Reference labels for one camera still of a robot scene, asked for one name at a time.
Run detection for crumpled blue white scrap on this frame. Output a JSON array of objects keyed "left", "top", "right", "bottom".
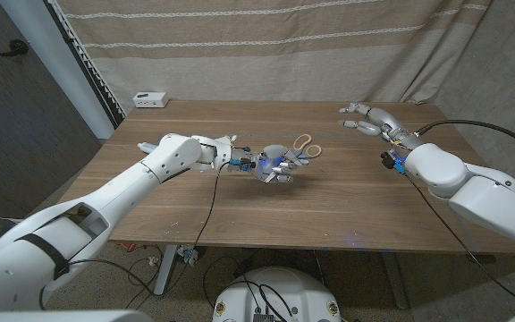
[{"left": 176, "top": 244, "right": 199, "bottom": 266}]

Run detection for beige striped curtain backdrop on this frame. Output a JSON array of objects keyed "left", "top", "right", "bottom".
[{"left": 55, "top": 0, "right": 494, "bottom": 115}]

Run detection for white toothpaste tube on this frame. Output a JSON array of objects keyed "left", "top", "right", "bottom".
[{"left": 137, "top": 141, "right": 161, "bottom": 155}]

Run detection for black door handle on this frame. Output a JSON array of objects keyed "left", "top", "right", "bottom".
[{"left": 0, "top": 38, "right": 30, "bottom": 58}]

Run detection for thin left wrist cable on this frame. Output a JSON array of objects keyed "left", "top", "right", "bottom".
[{"left": 67, "top": 160, "right": 232, "bottom": 299}]

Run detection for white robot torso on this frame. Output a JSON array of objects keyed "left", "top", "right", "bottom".
[{"left": 212, "top": 267, "right": 342, "bottom": 322}]

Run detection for white power strip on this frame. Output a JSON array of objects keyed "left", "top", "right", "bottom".
[{"left": 132, "top": 91, "right": 170, "bottom": 109}]

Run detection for black torso cable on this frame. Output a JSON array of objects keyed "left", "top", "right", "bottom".
[{"left": 243, "top": 280, "right": 295, "bottom": 322}]

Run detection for grey metal table leg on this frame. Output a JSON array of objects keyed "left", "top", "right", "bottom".
[
  {"left": 153, "top": 244, "right": 179, "bottom": 300},
  {"left": 380, "top": 251, "right": 409, "bottom": 310}
]

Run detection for scissors with beige handles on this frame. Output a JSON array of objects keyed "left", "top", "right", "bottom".
[{"left": 261, "top": 133, "right": 324, "bottom": 184}]

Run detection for white robot chest panel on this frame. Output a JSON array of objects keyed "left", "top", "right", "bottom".
[{"left": 0, "top": 309, "right": 154, "bottom": 322}]

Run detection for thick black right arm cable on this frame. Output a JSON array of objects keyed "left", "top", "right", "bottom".
[{"left": 413, "top": 118, "right": 515, "bottom": 157}]

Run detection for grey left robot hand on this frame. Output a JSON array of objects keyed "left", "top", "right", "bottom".
[{"left": 250, "top": 143, "right": 312, "bottom": 184}]

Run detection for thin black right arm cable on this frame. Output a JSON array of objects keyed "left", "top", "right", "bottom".
[{"left": 402, "top": 172, "right": 515, "bottom": 310}]

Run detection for black strip with zigzag trim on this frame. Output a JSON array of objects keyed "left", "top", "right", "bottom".
[{"left": 42, "top": 0, "right": 127, "bottom": 130}]

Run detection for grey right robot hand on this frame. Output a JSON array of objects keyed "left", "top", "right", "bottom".
[{"left": 338, "top": 101, "right": 424, "bottom": 151}]

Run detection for dark grey door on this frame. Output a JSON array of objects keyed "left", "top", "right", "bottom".
[{"left": 0, "top": 0, "right": 103, "bottom": 221}]

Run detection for black floor cable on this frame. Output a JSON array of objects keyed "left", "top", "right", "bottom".
[{"left": 202, "top": 250, "right": 263, "bottom": 309}]

